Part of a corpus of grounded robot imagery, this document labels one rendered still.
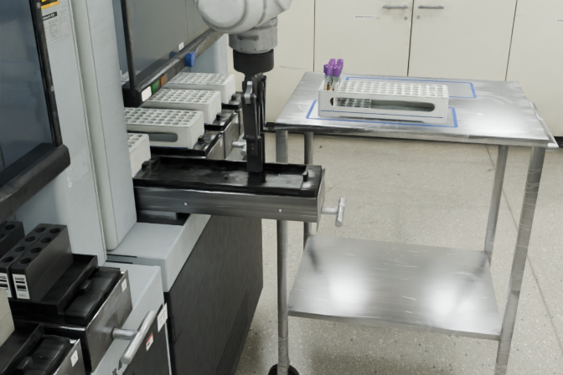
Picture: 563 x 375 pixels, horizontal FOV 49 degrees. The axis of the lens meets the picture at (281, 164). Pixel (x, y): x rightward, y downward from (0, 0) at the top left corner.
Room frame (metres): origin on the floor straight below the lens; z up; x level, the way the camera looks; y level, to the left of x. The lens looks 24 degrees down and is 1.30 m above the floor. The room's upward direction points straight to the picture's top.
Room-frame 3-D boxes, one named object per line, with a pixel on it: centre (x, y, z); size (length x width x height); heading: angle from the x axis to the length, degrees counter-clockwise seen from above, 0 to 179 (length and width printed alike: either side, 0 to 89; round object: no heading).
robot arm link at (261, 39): (1.11, 0.05, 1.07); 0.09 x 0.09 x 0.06
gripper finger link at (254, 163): (1.10, 0.05, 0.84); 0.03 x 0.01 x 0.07; 81
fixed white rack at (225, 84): (1.57, 0.27, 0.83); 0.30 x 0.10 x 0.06; 81
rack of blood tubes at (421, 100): (1.40, -0.24, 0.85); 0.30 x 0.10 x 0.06; 78
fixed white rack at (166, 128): (1.27, 0.32, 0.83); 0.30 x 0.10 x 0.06; 81
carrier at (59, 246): (0.70, 0.32, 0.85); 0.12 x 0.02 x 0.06; 171
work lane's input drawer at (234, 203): (1.10, 0.24, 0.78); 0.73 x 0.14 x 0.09; 81
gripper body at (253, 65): (1.11, 0.05, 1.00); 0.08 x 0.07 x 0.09; 171
